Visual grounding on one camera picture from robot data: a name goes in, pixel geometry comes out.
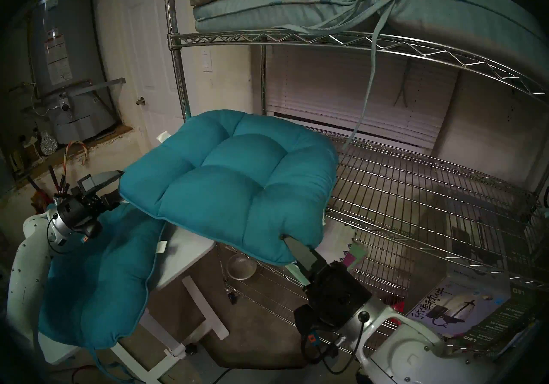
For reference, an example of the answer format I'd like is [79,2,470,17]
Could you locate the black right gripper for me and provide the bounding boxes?
[281,235,373,335]

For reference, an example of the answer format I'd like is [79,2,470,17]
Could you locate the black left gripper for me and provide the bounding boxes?
[55,170,126,240]

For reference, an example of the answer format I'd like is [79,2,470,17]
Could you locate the teal tufted seat cushion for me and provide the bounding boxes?
[119,109,339,266]
[38,203,167,384]

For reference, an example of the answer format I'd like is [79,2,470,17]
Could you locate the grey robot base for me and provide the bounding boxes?
[184,345,309,384]

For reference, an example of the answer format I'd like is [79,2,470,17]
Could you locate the light blue cushion with ties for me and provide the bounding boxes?
[193,0,549,150]

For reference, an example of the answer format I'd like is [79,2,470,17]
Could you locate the pink paper sheet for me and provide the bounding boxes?
[341,252,362,273]

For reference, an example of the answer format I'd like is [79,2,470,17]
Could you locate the striped candy cane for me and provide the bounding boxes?
[63,141,88,173]

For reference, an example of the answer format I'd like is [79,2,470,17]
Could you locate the white zigzag paper stack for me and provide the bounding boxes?
[287,242,369,287]

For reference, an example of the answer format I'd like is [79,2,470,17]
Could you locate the orange plastic bucket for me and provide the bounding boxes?
[31,192,56,216]

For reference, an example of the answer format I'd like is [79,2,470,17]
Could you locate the clear glass bowl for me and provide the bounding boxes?
[226,253,258,281]

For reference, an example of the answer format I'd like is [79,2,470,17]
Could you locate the crumpled silver foil piece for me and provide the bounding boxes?
[39,131,59,155]

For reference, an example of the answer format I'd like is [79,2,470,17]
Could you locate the white folding table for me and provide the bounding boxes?
[36,229,230,384]

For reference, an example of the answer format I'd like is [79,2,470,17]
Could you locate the white panel door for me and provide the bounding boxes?
[116,0,202,147]

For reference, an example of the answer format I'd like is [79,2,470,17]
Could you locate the LED lamp box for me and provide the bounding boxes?
[405,274,537,341]

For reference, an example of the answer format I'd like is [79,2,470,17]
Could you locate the grey water heater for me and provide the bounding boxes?
[26,0,118,144]

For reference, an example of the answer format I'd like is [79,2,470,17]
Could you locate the white window blinds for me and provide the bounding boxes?
[264,46,459,154]

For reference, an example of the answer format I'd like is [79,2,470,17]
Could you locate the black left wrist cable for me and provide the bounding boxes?
[45,215,88,256]

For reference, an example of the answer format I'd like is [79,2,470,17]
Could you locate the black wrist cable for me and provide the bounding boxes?
[299,314,370,375]
[45,215,88,256]

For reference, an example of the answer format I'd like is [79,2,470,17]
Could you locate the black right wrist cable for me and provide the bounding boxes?
[299,314,370,375]

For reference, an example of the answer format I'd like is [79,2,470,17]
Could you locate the chrome wire shelf rack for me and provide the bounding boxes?
[163,0,549,362]

